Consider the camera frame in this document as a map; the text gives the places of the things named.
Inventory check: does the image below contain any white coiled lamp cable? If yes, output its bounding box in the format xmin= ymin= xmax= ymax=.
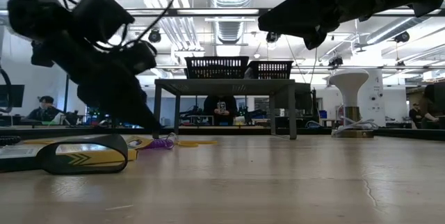
xmin=330 ymin=115 xmax=380 ymax=137

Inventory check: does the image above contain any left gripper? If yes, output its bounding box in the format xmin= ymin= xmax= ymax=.
xmin=31 ymin=32 xmax=163 ymax=131

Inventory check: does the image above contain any black spiral coil bracelet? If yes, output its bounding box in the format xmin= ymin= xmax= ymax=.
xmin=0 ymin=135 xmax=22 ymax=147

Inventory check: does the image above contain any black aluminium table frame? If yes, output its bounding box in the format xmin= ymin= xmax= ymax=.
xmin=0 ymin=126 xmax=445 ymax=142

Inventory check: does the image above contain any thin yellow rubber band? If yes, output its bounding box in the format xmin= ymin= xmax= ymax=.
xmin=175 ymin=139 xmax=219 ymax=148

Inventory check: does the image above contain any black overhead crossbar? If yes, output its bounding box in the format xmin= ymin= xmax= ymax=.
xmin=0 ymin=7 xmax=445 ymax=17

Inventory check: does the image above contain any gray perforated metal shelf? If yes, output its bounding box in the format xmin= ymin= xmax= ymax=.
xmin=152 ymin=78 xmax=298 ymax=141

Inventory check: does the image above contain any purple spiral coil bracelet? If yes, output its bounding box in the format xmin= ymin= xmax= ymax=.
xmin=144 ymin=132 xmax=177 ymax=150

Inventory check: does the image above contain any white mushroom table lamp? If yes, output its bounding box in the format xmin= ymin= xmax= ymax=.
xmin=328 ymin=68 xmax=375 ymax=139

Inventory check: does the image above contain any yellow crayon box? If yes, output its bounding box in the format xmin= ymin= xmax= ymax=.
xmin=0 ymin=135 xmax=154 ymax=173

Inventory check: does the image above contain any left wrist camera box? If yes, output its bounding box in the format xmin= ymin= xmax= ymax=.
xmin=71 ymin=0 xmax=136 ymax=44

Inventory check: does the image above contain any wide black rubber band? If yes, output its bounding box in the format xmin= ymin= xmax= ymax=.
xmin=36 ymin=133 xmax=129 ymax=175

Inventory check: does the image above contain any silver ventilation duct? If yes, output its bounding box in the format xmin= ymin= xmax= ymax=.
xmin=207 ymin=0 xmax=257 ymax=44

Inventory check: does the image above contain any black computer monitor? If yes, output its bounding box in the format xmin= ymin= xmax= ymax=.
xmin=0 ymin=83 xmax=26 ymax=109

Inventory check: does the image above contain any black plastic mesh basket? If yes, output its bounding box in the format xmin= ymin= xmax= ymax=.
xmin=245 ymin=60 xmax=294 ymax=80
xmin=184 ymin=56 xmax=250 ymax=80

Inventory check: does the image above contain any person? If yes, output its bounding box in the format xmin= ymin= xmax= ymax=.
xmin=202 ymin=95 xmax=239 ymax=127
xmin=409 ymin=102 xmax=423 ymax=120
xmin=26 ymin=95 xmax=67 ymax=123
xmin=421 ymin=83 xmax=445 ymax=130

